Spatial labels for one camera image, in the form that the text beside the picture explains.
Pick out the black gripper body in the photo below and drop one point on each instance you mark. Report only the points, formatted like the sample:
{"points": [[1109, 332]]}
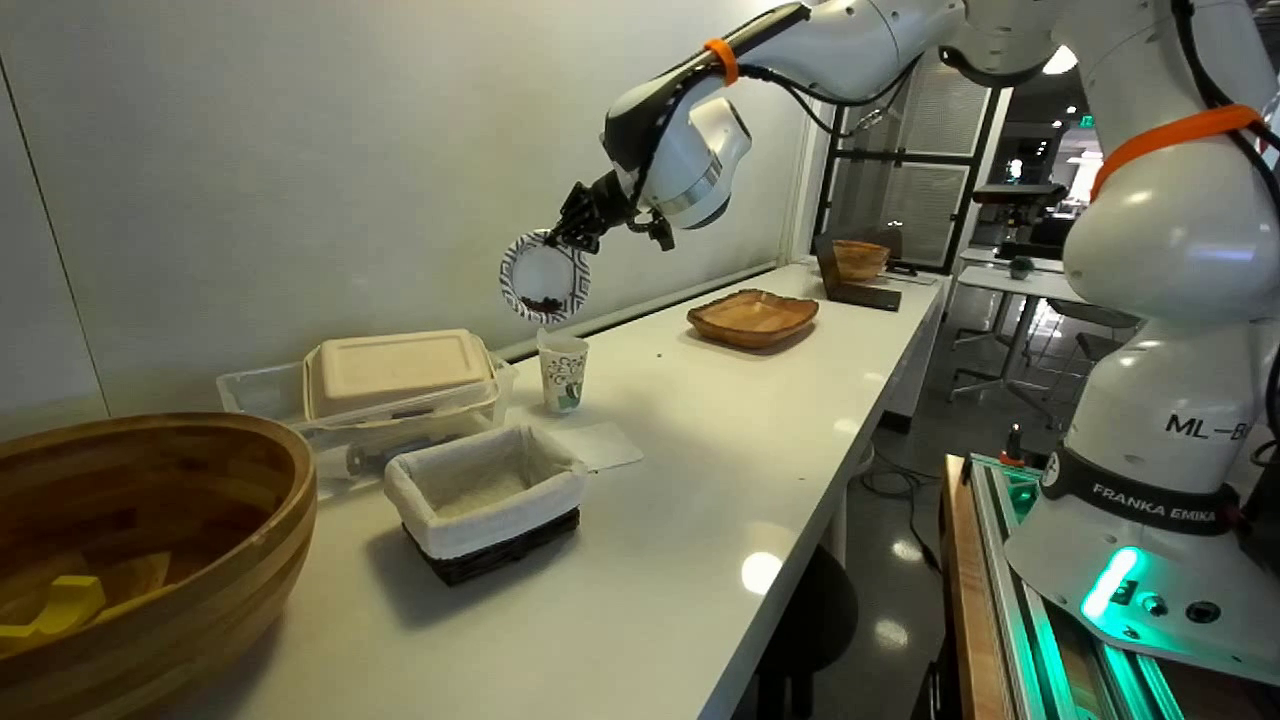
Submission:
{"points": [[600, 206]]}

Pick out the blue patterned paper bowl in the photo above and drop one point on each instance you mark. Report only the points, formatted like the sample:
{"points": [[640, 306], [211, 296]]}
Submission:
{"points": [[543, 276]]}

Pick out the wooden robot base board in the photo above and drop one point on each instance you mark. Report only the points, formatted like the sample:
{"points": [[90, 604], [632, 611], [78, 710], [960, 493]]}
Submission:
{"points": [[983, 671]]}

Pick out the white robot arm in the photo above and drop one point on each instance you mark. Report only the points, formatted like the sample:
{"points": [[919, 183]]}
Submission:
{"points": [[1134, 527]]}

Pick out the patterned paper cup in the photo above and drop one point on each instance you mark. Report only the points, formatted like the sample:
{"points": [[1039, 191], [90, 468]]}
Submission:
{"points": [[563, 369]]}

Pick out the large round wooden bowl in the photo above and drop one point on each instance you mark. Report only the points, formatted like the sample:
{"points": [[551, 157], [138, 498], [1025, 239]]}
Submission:
{"points": [[198, 528]]}

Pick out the yellow object in bowl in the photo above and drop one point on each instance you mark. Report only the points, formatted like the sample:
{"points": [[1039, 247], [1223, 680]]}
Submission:
{"points": [[70, 604]]}

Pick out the rectangular wooden tray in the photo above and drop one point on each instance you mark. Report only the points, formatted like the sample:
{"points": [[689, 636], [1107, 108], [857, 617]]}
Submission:
{"points": [[753, 321]]}

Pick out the white paper napkin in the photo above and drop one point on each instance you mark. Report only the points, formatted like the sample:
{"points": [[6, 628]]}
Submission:
{"points": [[600, 446]]}

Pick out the beige takeout container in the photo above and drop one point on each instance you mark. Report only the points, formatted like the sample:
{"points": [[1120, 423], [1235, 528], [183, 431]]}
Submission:
{"points": [[357, 372]]}

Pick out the white fabric lined basket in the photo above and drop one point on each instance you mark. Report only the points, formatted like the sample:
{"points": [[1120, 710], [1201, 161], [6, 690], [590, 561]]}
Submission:
{"points": [[483, 501]]}

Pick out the black framed glass partition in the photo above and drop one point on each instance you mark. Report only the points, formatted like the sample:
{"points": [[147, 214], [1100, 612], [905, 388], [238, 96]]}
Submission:
{"points": [[903, 167]]}

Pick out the clear plastic bin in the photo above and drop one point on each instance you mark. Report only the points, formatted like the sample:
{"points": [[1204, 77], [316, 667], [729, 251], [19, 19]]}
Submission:
{"points": [[367, 442]]}

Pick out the white background table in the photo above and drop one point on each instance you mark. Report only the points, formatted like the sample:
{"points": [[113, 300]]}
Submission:
{"points": [[1045, 283]]}

